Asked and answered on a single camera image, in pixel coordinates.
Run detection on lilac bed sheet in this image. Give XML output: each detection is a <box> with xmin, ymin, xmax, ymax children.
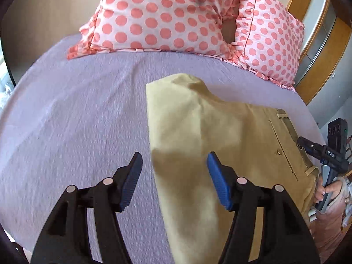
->
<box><xmin>0</xmin><ymin>34</ymin><xmax>326</xmax><ymax>264</ymax></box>

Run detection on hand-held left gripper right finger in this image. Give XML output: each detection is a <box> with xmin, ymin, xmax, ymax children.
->
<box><xmin>207</xmin><ymin>151</ymin><xmax>321</xmax><ymax>264</ymax></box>

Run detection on large polka dot pillow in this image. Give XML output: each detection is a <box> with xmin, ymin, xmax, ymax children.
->
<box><xmin>68</xmin><ymin>0</ymin><xmax>257</xmax><ymax>60</ymax></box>

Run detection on khaki pants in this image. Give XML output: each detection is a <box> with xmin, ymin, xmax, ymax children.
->
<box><xmin>145</xmin><ymin>73</ymin><xmax>320</xmax><ymax>264</ymax></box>

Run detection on person's right hand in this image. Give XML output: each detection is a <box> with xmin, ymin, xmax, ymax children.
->
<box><xmin>313</xmin><ymin>175</ymin><xmax>344</xmax><ymax>204</ymax></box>

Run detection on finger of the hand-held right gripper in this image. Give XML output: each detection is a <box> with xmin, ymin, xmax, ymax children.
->
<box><xmin>297</xmin><ymin>137</ymin><xmax>328</xmax><ymax>160</ymax></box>

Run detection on person's pink clothing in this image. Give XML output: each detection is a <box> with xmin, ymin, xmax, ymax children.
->
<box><xmin>308</xmin><ymin>176</ymin><xmax>352</xmax><ymax>263</ymax></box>

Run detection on small polka dot pillow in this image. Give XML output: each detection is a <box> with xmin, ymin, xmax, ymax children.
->
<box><xmin>230</xmin><ymin>0</ymin><xmax>305</xmax><ymax>91</ymax></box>

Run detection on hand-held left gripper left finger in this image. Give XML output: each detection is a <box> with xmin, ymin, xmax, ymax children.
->
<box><xmin>30</xmin><ymin>152</ymin><xmax>143</xmax><ymax>264</ymax></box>

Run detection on wooden headboard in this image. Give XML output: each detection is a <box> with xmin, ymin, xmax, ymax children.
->
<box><xmin>286</xmin><ymin>0</ymin><xmax>352</xmax><ymax>105</ymax></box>

